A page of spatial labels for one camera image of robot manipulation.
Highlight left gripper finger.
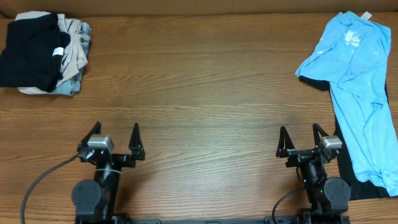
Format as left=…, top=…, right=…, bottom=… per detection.
left=80, top=121, right=101, bottom=147
left=128, top=123, right=146, bottom=159

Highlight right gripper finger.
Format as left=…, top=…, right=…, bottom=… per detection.
left=275, top=126, right=295, bottom=157
left=312, top=123, right=328, bottom=146

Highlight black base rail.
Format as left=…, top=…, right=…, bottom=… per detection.
left=129, top=216, right=301, bottom=224

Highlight light blue denim jeans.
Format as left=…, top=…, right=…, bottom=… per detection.
left=49, top=21, right=92, bottom=96

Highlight white folded garment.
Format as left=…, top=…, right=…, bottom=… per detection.
left=14, top=11, right=88, bottom=95

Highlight black t-shirt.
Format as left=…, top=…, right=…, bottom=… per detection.
left=1, top=14, right=70, bottom=92

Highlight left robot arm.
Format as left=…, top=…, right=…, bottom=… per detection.
left=72, top=122, right=146, bottom=223

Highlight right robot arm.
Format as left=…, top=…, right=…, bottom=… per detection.
left=271, top=123, right=351, bottom=224

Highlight light blue t-shirt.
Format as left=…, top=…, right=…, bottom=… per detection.
left=295, top=11, right=397, bottom=197

